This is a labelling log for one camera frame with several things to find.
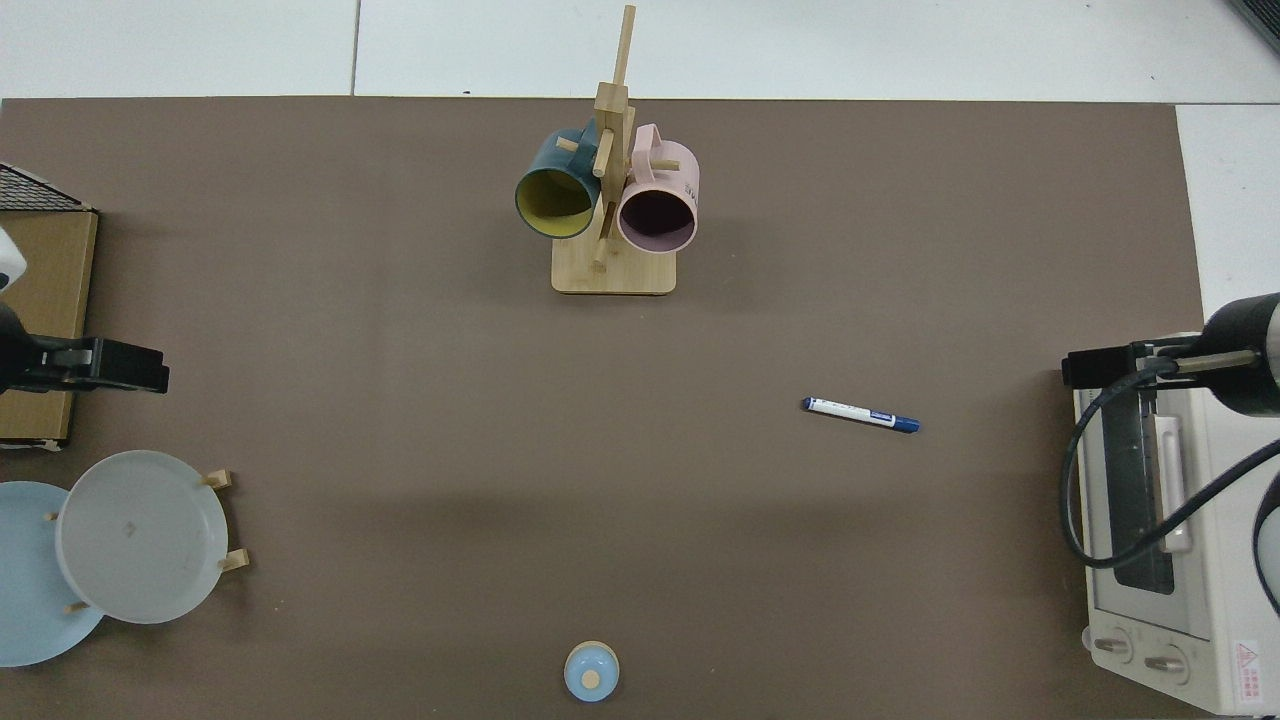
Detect wire basket with wooden floor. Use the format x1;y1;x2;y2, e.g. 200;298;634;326
0;163;99;451

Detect light blue plate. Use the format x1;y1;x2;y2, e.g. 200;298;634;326
0;481;106;668

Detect wooden plate rack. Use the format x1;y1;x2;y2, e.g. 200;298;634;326
45;468;251;614

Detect grey plate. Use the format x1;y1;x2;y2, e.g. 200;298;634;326
55;450;229;625

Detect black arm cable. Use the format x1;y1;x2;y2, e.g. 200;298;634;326
1060;350;1280;571

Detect wooden cup stand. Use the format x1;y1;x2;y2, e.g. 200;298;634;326
551;5;678;296

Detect small blue round thing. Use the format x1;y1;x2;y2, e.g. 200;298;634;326
563;641;621;704

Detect dark grey equipment edge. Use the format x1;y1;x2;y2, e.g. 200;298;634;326
1228;0;1280;53

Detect blue and white marker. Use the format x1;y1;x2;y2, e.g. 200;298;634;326
801;397;921;435

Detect pink mug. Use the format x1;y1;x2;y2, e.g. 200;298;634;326
616;124;700;256

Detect pale toaster oven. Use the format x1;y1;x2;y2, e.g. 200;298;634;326
1073;333;1280;717

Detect brown table cloth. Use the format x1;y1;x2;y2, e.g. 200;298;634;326
0;97;1206;720

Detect dark teal mug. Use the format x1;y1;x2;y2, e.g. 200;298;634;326
514;118;608;241

